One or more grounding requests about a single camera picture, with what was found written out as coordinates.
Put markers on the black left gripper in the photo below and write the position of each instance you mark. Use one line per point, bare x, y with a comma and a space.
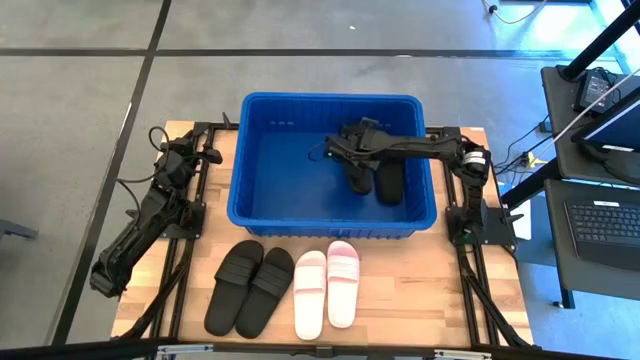
177, 155

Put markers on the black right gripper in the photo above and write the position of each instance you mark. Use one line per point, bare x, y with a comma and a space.
362, 142

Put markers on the black slide sandal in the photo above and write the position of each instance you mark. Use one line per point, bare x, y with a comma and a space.
360, 182
262, 305
230, 300
391, 185

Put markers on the pink slide sandal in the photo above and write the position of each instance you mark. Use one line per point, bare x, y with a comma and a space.
309, 310
342, 300

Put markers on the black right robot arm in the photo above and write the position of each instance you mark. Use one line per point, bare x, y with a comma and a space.
430, 145

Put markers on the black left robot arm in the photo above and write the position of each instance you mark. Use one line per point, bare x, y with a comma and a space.
150, 215

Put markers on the blue plastic bin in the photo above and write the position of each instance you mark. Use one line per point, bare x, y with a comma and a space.
290, 190

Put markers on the yellow plug connector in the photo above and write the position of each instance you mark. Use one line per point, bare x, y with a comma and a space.
534, 161

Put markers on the white floor sheet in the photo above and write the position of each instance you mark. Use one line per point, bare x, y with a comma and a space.
522, 230

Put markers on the grey floor object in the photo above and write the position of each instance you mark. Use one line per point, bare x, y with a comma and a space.
15, 230

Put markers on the black desk with monitor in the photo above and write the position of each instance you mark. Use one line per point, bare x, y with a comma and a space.
560, 125

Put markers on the white thin rod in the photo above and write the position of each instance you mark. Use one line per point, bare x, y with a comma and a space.
590, 112

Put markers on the black electronic device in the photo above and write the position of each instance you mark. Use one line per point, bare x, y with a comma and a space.
592, 90

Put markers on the black keyboard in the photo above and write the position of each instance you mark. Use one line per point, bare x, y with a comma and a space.
605, 225

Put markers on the black metal pole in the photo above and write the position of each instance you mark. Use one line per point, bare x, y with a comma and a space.
600, 42

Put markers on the black monitor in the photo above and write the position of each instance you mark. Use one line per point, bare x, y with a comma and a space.
620, 127

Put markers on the black desk with keyboard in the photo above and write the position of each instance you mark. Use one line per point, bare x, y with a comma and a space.
590, 285

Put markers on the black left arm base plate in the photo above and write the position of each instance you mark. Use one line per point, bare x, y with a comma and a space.
197, 220

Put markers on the black aluminium table frame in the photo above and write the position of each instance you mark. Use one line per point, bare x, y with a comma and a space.
449, 190

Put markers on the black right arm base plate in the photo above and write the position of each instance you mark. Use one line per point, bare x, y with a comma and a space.
502, 225

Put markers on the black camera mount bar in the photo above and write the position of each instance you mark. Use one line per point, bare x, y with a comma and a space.
320, 351

